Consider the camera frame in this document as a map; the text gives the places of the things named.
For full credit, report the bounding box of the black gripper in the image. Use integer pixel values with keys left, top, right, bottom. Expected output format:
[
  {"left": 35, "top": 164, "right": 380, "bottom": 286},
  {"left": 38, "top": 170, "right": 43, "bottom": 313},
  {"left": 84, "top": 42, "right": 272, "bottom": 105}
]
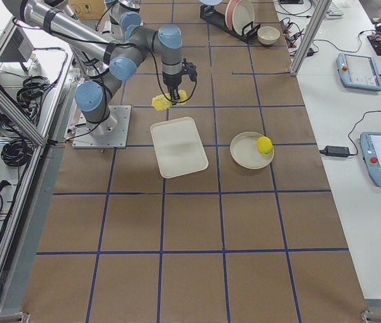
[{"left": 162, "top": 63, "right": 182, "bottom": 103}]

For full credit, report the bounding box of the blue plate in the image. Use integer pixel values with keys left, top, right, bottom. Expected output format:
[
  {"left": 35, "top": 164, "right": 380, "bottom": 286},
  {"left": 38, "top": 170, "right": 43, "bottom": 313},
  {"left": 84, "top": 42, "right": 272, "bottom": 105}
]
[{"left": 199, "top": 0, "right": 222, "bottom": 6}]

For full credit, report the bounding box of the round cream plate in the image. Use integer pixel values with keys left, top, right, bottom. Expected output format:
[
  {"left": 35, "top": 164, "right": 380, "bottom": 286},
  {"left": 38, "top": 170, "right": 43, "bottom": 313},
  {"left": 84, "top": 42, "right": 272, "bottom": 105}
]
[{"left": 230, "top": 132, "right": 274, "bottom": 170}]

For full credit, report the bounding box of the cream plate in rack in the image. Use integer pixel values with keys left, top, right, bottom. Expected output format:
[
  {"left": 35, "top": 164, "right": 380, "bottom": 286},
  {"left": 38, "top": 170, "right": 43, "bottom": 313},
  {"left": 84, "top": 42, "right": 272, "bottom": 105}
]
[{"left": 232, "top": 0, "right": 254, "bottom": 36}]

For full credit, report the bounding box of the pink plate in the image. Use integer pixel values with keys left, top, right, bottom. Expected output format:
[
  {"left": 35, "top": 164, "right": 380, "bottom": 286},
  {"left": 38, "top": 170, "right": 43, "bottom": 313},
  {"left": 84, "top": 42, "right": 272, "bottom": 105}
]
[{"left": 225, "top": 0, "right": 240, "bottom": 30}]

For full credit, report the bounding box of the white rectangular tray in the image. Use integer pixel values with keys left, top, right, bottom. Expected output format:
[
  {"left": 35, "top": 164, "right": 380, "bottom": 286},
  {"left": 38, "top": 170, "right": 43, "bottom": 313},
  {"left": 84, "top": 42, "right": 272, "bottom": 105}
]
[{"left": 150, "top": 116, "right": 209, "bottom": 179}]

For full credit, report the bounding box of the black dish rack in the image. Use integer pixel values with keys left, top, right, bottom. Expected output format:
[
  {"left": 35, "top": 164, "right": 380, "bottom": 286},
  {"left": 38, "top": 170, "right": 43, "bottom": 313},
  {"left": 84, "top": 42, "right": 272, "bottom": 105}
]
[{"left": 200, "top": 4, "right": 261, "bottom": 44}]

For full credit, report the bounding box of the yellow lemon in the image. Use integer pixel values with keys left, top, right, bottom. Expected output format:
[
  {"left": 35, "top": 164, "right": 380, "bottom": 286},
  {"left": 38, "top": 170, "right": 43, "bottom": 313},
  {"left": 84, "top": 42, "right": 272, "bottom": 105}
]
[{"left": 256, "top": 136, "right": 273, "bottom": 154}]

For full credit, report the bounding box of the cream bowl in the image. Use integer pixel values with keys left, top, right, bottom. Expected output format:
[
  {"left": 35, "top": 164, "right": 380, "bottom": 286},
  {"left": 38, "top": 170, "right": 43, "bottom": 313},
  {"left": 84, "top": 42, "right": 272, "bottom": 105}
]
[{"left": 257, "top": 26, "right": 280, "bottom": 46}]

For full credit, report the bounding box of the black power adapter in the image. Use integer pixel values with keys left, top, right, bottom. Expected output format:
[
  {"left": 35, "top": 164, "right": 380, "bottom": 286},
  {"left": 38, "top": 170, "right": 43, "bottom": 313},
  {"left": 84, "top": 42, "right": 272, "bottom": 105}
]
[{"left": 319, "top": 145, "right": 350, "bottom": 157}]

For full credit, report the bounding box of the upper teach pendant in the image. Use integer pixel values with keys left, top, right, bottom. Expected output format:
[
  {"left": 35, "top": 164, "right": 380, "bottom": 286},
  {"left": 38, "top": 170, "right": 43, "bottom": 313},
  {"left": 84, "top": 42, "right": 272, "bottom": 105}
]
[{"left": 336, "top": 52, "right": 381, "bottom": 92}]

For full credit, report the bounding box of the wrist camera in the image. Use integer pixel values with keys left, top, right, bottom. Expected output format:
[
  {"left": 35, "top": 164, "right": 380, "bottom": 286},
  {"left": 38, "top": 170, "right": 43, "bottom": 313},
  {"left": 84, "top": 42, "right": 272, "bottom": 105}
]
[{"left": 181, "top": 59, "right": 197, "bottom": 83}]

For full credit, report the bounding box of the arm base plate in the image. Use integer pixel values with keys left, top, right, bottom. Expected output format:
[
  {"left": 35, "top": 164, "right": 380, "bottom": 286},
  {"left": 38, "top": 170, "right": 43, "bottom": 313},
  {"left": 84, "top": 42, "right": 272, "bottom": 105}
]
[{"left": 72, "top": 105, "right": 132, "bottom": 149}]

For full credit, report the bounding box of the aluminium frame post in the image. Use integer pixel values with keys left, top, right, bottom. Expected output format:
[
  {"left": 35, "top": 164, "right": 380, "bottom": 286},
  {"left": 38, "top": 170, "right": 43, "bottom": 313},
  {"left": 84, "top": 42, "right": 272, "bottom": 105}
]
[{"left": 290, "top": 0, "right": 331, "bottom": 77}]

